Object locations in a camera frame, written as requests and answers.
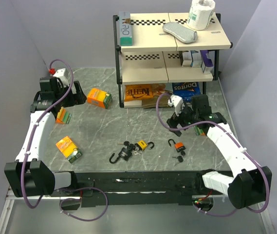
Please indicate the orange snack box front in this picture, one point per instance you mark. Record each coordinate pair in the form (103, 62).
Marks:
(69, 149)

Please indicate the black key bunch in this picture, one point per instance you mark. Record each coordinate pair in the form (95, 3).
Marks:
(131, 146)

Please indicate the white small carton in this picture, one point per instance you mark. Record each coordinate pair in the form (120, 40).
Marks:
(186, 58)

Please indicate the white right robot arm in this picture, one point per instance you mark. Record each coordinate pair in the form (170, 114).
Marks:
(249, 183)

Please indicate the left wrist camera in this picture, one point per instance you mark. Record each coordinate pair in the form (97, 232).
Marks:
(62, 74)

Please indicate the white toilet paper roll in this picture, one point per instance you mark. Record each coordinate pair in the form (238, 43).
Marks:
(200, 14)

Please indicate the teal rio box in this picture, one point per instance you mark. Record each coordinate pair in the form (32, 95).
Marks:
(125, 29)

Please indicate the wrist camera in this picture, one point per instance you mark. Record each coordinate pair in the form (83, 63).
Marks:
(62, 74)
(176, 102)

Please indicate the black padlock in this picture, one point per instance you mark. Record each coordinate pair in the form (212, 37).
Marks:
(124, 154)

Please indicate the grey sponge pouch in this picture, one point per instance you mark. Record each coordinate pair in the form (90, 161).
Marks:
(181, 33)

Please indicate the orange green striped box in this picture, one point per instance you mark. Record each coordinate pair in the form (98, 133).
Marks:
(63, 116)

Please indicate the blue doritos bag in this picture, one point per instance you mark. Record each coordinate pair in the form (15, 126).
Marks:
(186, 90)

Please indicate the orange padlock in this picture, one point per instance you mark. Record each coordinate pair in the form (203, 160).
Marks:
(179, 146)

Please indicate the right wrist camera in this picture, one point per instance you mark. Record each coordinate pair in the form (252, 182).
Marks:
(176, 102)

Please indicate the orange box by right arm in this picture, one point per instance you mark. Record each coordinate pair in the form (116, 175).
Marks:
(199, 132)

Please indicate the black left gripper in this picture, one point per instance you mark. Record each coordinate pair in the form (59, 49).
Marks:
(78, 98)

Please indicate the kettle chips bag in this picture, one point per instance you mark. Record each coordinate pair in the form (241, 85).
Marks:
(144, 95)

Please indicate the keys of orange padlock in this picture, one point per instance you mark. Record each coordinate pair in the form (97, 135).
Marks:
(180, 157)

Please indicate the beige two-tier shelf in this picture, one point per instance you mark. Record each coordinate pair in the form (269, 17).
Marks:
(154, 55)

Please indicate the orange green snack box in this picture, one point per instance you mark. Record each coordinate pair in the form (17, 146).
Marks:
(99, 98)

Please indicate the yellow padlock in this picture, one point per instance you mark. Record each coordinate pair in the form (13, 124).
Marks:
(142, 145)

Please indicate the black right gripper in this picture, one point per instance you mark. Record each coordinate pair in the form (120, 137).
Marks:
(174, 120)

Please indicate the white blue carton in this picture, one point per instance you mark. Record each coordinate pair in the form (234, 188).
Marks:
(196, 59)

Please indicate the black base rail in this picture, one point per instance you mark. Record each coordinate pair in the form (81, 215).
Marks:
(137, 188)

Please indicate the purple white carton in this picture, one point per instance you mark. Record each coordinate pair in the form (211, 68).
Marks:
(207, 64)

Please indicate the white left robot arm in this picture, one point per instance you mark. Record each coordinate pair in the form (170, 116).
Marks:
(28, 175)

